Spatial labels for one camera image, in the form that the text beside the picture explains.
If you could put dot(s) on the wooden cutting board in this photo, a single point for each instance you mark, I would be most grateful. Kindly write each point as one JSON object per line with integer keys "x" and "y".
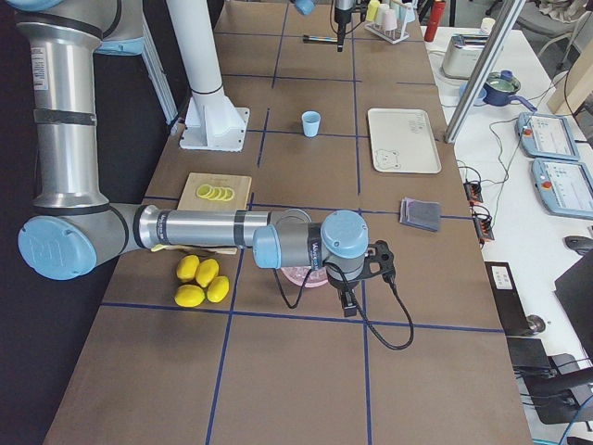
{"x": 240, "y": 184}

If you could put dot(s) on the white cup rack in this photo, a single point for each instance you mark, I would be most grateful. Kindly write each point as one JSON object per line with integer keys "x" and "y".
{"x": 405, "y": 15}

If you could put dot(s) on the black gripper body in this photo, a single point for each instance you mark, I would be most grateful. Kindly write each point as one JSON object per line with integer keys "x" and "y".
{"x": 343, "y": 288}
{"x": 342, "y": 17}

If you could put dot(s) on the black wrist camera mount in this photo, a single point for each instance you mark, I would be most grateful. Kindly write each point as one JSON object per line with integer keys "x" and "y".
{"x": 379, "y": 261}

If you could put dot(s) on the dark blue saucepan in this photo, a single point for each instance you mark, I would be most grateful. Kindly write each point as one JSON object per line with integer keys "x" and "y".
{"x": 502, "y": 88}

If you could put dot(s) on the striped metal muddler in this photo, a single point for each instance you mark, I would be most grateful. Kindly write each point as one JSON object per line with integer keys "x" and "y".
{"x": 322, "y": 40}

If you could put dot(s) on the light blue cup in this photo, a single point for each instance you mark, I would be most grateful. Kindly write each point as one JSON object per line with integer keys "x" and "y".
{"x": 311, "y": 121}

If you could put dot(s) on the yellow cup on rack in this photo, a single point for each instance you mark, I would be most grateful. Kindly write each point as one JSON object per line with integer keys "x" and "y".
{"x": 371, "y": 10}

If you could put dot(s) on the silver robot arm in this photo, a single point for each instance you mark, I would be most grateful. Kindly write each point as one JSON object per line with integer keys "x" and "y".
{"x": 131, "y": 137}
{"x": 305, "y": 7}

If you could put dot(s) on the cream bear tray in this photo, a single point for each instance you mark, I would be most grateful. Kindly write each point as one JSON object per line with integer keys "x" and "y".
{"x": 402, "y": 141}

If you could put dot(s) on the cream toaster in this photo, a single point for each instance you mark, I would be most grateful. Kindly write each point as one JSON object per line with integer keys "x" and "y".
{"x": 462, "y": 54}

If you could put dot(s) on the lemon slices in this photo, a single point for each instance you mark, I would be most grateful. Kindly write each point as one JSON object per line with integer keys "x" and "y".
{"x": 216, "y": 193}

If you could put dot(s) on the grey folded cloth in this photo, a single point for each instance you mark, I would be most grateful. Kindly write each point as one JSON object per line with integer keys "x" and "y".
{"x": 420, "y": 214}

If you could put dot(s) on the blue bowl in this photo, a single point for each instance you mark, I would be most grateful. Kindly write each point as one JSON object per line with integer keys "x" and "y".
{"x": 479, "y": 100}

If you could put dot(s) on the yellow lemon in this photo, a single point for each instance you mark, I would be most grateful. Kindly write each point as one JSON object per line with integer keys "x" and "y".
{"x": 187, "y": 267}
{"x": 206, "y": 272}
{"x": 189, "y": 296}
{"x": 218, "y": 289}

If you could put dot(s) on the red bottle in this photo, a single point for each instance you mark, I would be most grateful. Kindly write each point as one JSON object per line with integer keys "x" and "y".
{"x": 436, "y": 12}

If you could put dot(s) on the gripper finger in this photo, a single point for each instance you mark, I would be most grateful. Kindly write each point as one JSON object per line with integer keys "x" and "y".
{"x": 350, "y": 304}
{"x": 342, "y": 298}
{"x": 340, "y": 35}

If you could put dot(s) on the teach pendant tablet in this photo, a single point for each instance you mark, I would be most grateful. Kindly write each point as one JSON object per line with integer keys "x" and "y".
{"x": 565, "y": 187}
{"x": 546, "y": 136}

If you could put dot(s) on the white pillar with base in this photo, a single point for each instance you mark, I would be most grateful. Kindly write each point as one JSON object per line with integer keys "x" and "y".
{"x": 212, "y": 121}

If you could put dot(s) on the pink bowl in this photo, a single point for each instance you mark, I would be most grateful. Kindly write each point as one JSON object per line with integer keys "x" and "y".
{"x": 305, "y": 276}

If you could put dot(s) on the aluminium frame post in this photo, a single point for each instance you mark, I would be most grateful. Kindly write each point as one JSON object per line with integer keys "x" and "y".
{"x": 508, "y": 14}

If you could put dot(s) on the pink cup on rack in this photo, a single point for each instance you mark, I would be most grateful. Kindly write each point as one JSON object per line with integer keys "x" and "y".
{"x": 387, "y": 19}

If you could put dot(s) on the yellow-green plastic knife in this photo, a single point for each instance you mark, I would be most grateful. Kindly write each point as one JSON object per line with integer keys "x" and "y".
{"x": 158, "y": 248}

